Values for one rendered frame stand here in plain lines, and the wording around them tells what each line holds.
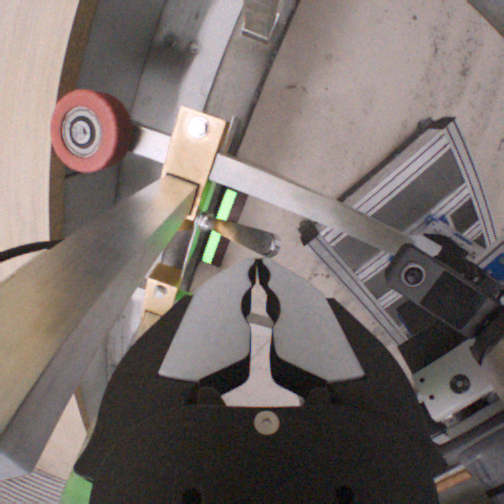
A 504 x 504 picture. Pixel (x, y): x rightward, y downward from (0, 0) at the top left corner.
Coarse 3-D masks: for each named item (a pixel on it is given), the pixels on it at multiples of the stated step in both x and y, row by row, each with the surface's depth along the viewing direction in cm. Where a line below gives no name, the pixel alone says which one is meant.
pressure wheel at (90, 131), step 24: (72, 96) 17; (96, 96) 17; (72, 120) 18; (96, 120) 18; (120, 120) 19; (72, 144) 19; (96, 144) 19; (120, 144) 20; (72, 168) 20; (96, 168) 20
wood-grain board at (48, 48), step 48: (0, 0) 12; (48, 0) 13; (96, 0) 15; (0, 48) 14; (48, 48) 15; (0, 96) 16; (48, 96) 17; (0, 144) 19; (48, 144) 19; (0, 192) 21; (48, 192) 22; (0, 240) 24
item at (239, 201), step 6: (240, 198) 43; (234, 204) 43; (240, 204) 43; (234, 210) 44; (240, 210) 44; (234, 216) 44; (234, 222) 45; (222, 240) 47; (228, 240) 47; (222, 246) 47; (216, 252) 48; (222, 252) 48; (216, 258) 49; (216, 264) 49
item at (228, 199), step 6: (228, 192) 42; (234, 192) 42; (228, 198) 43; (222, 204) 43; (228, 204) 43; (222, 210) 44; (228, 210) 44; (222, 216) 44; (216, 234) 46; (210, 240) 47; (216, 240) 47; (210, 246) 47; (210, 252) 48; (204, 258) 49; (210, 258) 49
